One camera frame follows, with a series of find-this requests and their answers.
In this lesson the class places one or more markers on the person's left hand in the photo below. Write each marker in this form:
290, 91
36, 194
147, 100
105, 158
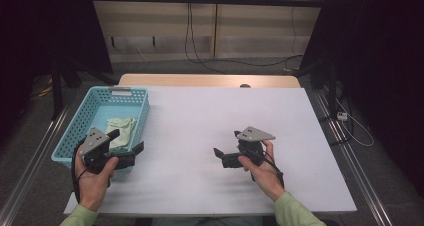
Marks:
93, 186

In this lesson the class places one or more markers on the black curtain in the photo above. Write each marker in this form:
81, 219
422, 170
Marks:
40, 26
383, 52

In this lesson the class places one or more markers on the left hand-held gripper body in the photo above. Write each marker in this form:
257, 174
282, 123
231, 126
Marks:
96, 149

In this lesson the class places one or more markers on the black wall bracket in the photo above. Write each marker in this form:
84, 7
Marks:
154, 41
113, 42

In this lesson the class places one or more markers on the metal floor rail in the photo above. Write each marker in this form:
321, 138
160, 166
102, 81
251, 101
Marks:
30, 172
353, 166

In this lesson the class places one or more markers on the light blue perforated plastic basket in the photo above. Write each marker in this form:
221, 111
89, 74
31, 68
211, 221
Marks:
100, 109

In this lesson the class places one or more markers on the wooden table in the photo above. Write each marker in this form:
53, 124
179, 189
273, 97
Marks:
200, 80

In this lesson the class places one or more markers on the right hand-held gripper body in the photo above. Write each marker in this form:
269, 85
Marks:
253, 147

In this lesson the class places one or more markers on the black metal stand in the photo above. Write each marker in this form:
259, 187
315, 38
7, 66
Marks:
57, 92

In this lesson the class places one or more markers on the light green baby garment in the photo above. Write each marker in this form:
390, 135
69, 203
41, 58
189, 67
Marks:
123, 129

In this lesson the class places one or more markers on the person's right hand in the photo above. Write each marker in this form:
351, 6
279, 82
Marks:
266, 176

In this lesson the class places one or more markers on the white power plug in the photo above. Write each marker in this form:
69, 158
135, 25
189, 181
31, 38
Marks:
341, 116

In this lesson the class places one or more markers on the black horizontal bar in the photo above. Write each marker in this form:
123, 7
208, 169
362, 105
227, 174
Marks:
200, 0

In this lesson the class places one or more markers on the dark round table grommet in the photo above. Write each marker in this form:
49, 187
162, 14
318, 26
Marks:
245, 85

